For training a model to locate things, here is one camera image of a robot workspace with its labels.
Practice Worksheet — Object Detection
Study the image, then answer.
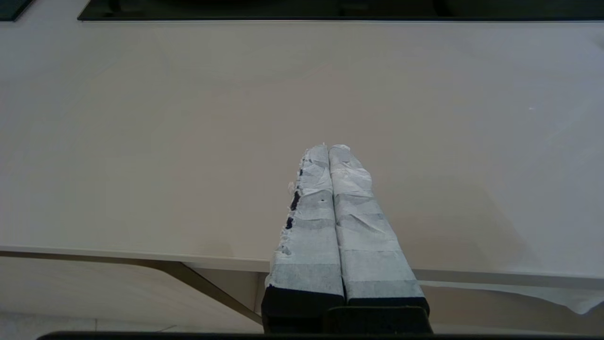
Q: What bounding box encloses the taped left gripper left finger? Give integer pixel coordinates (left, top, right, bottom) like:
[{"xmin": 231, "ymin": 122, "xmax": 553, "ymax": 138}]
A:
[{"xmin": 262, "ymin": 143, "xmax": 347, "ymax": 333}]

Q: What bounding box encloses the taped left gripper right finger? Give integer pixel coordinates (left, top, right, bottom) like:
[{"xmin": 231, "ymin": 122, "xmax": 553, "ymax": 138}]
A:
[{"xmin": 329, "ymin": 145, "xmax": 430, "ymax": 310}]

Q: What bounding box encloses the brown metal table brace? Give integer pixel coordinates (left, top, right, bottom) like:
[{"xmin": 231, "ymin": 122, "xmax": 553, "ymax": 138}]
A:
[{"xmin": 0, "ymin": 250, "xmax": 263, "ymax": 326}]

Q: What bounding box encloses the white fabric sheet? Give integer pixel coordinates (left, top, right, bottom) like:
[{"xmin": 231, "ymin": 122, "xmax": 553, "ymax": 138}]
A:
[{"xmin": 418, "ymin": 281, "xmax": 604, "ymax": 315}]

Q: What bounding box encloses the black induction cooktop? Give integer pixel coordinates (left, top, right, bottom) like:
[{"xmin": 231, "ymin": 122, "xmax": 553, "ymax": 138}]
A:
[
  {"xmin": 0, "ymin": 0, "xmax": 34, "ymax": 22},
  {"xmin": 78, "ymin": 0, "xmax": 604, "ymax": 22}
]

